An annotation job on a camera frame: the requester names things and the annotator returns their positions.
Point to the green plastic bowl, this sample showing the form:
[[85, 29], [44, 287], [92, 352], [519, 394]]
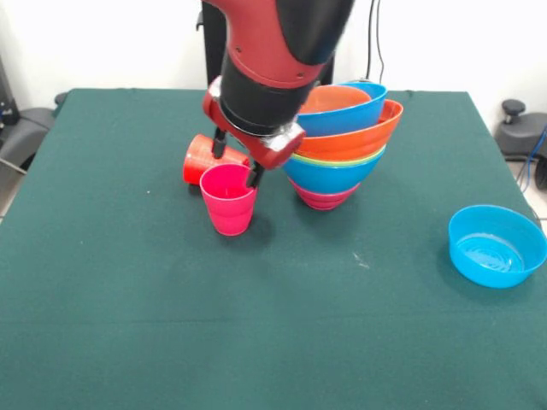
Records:
[[342, 162]]

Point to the small blue flat-bottomed bowl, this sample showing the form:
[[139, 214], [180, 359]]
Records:
[[495, 256]]

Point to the black stand base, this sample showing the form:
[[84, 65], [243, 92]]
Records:
[[25, 132], [519, 136]]

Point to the dark green tablecloth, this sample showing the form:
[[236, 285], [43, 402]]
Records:
[[299, 320]]

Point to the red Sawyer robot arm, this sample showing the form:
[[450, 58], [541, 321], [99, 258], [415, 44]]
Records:
[[273, 55]]

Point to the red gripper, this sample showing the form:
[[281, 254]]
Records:
[[265, 151]]

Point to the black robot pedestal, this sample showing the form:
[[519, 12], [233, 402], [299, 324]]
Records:
[[213, 55]]

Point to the pink plastic cup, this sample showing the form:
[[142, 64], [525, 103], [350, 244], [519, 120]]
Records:
[[231, 209]]

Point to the small orange flat-bottomed bowl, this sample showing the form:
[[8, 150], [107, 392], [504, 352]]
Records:
[[337, 98]]

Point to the pink plastic bowl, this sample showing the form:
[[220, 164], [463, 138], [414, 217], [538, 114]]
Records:
[[325, 200]]

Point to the large orange plastic bowl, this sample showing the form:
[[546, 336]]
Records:
[[354, 143]]

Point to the red plastic cup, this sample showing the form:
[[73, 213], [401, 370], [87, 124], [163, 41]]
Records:
[[198, 160]]

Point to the large blue plastic bowl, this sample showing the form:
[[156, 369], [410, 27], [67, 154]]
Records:
[[333, 179], [342, 119]]

